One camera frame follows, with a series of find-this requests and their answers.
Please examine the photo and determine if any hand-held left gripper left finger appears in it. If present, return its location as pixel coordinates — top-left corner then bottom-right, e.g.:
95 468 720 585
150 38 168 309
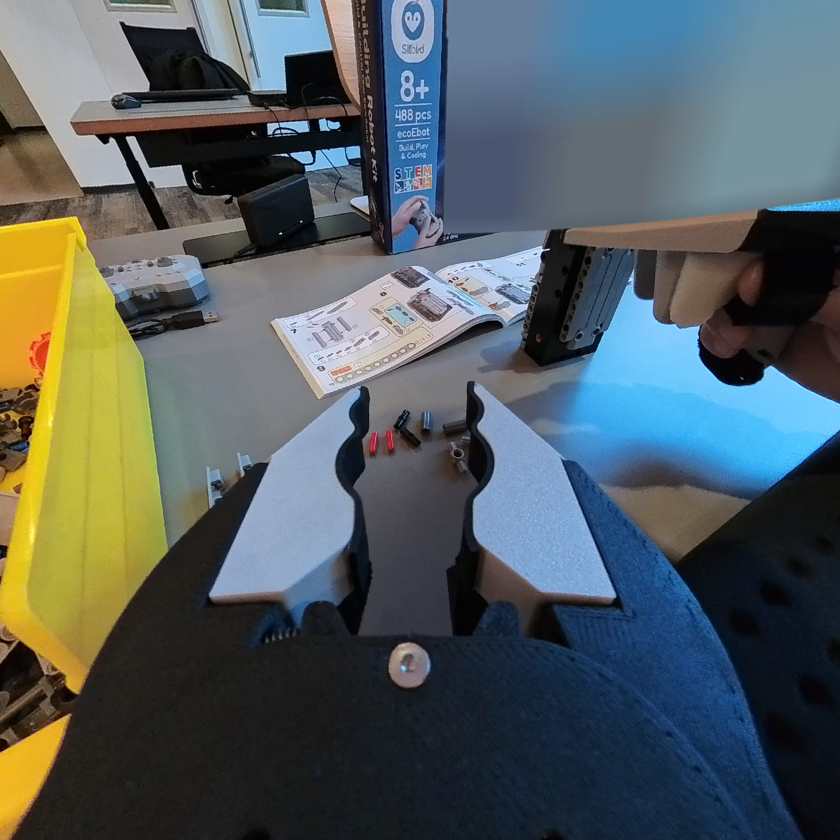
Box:
209 386 371 634

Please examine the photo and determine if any instruction booklet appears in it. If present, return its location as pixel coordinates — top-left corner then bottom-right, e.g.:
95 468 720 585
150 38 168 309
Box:
271 246 546 399

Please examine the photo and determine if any grey remote controller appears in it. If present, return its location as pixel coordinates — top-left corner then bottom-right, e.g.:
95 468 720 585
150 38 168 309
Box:
98 255 211 320

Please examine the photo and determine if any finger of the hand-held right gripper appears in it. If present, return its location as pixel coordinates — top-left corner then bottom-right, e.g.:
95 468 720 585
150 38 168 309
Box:
564 211 762 253

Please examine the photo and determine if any black box device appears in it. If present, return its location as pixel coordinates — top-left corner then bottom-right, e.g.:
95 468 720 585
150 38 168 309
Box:
238 174 316 247

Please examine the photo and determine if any black perforated surface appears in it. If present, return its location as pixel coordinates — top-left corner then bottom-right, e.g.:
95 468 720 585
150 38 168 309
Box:
676 430 840 840

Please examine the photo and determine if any black keyboard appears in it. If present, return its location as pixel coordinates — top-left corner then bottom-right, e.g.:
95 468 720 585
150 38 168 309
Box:
128 88 240 102

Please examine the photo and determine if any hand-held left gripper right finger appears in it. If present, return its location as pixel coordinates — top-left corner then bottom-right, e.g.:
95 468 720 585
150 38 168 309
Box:
448 381 619 634

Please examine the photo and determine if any black USB cable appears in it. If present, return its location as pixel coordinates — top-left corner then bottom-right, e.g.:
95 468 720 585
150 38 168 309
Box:
125 310 221 340

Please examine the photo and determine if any blue robot kit box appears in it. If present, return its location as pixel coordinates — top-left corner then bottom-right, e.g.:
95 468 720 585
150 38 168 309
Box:
352 0 449 256

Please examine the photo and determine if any grey desk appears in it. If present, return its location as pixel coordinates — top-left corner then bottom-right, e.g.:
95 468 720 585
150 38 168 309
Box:
88 226 840 637

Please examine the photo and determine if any black and grey assembled block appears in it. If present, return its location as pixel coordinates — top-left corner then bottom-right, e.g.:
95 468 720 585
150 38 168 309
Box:
520 230 636 367

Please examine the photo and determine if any pile of building kit parts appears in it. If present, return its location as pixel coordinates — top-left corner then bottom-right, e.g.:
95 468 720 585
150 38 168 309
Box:
0 331 76 749

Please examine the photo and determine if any yellow plastic bin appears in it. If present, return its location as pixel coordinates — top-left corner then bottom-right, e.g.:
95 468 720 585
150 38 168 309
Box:
0 217 168 840

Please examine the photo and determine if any white door with window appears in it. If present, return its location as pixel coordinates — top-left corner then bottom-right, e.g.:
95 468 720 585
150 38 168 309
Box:
230 0 329 93
72 0 217 99

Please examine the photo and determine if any person's right hand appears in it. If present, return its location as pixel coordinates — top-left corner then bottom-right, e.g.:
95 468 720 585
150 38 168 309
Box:
697 258 840 403

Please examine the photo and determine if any black office chair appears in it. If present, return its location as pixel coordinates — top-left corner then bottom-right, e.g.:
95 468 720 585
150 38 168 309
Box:
120 21 306 201

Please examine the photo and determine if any wood-topped office desk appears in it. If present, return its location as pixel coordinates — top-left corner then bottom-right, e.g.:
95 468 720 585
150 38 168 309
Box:
70 98 362 231

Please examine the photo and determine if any black laptop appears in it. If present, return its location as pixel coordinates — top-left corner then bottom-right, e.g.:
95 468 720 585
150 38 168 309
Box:
249 50 352 110

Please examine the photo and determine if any curved plywood stand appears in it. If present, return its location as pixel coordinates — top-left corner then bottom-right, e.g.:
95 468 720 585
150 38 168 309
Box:
320 0 362 109

